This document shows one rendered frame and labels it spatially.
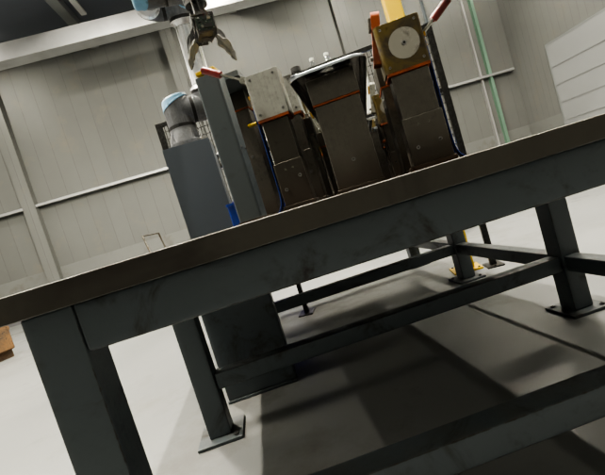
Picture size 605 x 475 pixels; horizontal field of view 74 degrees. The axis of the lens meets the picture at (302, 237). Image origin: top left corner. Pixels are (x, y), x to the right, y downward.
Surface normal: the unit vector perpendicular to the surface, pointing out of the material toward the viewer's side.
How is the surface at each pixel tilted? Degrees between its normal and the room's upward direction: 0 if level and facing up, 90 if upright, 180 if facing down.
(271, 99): 90
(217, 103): 90
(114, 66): 90
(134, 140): 90
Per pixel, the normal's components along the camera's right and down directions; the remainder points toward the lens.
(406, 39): -0.15, 0.11
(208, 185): 0.11, 0.04
